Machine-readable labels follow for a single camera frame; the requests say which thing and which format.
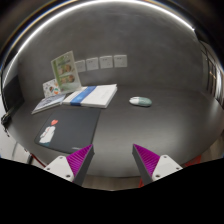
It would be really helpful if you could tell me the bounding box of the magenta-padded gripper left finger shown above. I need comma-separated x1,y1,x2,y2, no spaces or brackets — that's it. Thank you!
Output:
43,143,95,187

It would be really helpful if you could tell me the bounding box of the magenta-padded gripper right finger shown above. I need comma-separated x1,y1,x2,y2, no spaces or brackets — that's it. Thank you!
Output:
132,143,184,186

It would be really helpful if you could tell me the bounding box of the green and white computer mouse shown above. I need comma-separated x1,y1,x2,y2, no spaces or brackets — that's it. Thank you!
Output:
128,96,153,108

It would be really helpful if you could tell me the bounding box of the dark mouse pad cartoon print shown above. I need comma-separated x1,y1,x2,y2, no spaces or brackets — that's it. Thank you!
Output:
34,108,102,155

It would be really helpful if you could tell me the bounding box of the thin grey-blue booklet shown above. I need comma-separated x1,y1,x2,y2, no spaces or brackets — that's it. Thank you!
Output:
31,93,67,115

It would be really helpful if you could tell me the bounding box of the small white patterned card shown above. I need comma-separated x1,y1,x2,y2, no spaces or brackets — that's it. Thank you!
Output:
42,78,61,99

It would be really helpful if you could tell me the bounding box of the thick white book blue stripe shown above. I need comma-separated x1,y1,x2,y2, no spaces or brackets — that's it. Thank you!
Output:
62,83,119,109

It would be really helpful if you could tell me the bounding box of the dark flat monitor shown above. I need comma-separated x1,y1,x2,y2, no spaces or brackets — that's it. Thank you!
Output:
1,71,25,113

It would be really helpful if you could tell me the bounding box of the green standing menu card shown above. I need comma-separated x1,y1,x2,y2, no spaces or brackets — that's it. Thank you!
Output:
50,50,83,95

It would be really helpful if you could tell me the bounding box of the white ceiling light strip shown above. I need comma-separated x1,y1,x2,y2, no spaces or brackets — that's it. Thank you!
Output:
2,0,196,88

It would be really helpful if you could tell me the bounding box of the black cable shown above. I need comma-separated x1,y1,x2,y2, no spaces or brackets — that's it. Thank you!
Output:
0,111,13,134

